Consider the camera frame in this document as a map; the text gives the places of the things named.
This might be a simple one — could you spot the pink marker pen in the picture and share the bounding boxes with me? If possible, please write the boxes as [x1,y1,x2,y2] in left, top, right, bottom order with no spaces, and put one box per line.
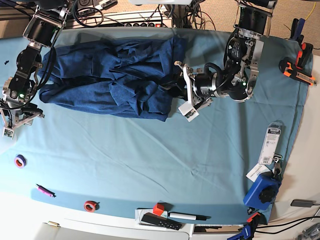
[35,184,56,198]

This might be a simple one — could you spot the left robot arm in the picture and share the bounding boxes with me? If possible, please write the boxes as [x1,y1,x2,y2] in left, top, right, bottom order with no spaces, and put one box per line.
[164,0,277,106]

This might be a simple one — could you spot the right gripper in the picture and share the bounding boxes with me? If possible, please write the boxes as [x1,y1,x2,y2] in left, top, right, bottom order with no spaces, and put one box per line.
[10,103,38,124]

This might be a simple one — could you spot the orange black clamp upper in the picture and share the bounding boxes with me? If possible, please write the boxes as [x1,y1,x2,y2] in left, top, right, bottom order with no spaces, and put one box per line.
[295,42,314,70]

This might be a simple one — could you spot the grey phone on table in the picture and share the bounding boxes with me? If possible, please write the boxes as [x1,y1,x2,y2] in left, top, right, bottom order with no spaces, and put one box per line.
[290,199,314,208]

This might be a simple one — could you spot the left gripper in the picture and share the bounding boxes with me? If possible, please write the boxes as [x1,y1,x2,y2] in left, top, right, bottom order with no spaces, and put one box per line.
[160,73,217,100]

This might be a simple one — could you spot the orange black clamp lower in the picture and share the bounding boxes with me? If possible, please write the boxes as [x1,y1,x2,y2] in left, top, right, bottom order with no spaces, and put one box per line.
[278,57,318,86]

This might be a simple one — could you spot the orange clamp bottom edge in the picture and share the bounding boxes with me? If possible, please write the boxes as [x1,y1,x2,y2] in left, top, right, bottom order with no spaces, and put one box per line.
[246,212,261,223]

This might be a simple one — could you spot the red cube block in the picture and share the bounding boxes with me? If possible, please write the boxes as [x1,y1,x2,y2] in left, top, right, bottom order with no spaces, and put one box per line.
[152,203,165,216]

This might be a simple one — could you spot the black remote control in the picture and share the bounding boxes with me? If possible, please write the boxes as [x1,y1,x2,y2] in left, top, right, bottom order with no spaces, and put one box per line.
[141,212,183,231]

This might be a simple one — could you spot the white paper tag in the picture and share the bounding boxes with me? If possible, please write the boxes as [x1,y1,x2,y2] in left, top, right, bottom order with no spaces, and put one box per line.
[246,163,271,183]

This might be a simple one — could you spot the orange black clamp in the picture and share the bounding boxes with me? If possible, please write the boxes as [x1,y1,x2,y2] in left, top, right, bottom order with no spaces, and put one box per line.
[278,57,318,86]
[295,42,314,70]

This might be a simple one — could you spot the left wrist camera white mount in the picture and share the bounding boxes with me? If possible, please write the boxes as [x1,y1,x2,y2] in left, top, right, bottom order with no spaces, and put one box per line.
[174,61,213,122]

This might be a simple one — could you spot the blue t-shirt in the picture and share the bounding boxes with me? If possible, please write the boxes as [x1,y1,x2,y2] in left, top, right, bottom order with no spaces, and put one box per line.
[39,36,187,122]

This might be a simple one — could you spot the grey packaged tool card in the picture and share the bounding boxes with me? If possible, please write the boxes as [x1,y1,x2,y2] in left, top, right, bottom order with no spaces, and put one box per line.
[258,121,283,165]

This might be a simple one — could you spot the white power strip red switch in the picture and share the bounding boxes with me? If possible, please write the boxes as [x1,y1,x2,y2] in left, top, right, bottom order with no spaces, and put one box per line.
[124,22,163,28]

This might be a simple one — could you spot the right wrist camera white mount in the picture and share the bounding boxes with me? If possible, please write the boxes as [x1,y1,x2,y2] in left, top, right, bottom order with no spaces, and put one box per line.
[0,108,45,139]

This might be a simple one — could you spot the teal table cloth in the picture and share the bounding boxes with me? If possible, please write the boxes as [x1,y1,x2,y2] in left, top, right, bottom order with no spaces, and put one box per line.
[0,37,308,224]

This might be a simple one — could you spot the silver carabiner keys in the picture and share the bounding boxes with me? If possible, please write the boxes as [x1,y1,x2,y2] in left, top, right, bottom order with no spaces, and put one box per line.
[272,154,283,181]

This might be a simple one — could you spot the purple tape roll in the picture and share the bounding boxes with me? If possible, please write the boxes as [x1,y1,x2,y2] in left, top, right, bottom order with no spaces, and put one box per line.
[14,154,27,169]

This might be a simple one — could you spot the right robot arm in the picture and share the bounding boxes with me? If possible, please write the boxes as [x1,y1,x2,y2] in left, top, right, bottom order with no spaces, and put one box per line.
[0,0,73,128]

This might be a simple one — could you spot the white black marker pen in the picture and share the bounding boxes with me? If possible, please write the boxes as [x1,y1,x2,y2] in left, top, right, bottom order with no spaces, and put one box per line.
[168,212,209,221]

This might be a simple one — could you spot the blue box black knob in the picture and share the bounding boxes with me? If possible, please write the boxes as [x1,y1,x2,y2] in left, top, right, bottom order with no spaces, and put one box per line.
[243,173,281,211]

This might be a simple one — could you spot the red tape roll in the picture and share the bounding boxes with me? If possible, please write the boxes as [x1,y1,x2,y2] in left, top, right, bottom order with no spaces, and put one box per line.
[83,200,99,213]

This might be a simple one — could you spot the blue clamp bottom edge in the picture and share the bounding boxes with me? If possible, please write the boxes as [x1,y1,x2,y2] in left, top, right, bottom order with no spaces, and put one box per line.
[227,224,257,240]

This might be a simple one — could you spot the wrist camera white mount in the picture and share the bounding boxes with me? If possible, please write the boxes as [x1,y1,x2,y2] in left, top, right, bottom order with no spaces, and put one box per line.
[174,61,213,122]
[0,108,45,139]

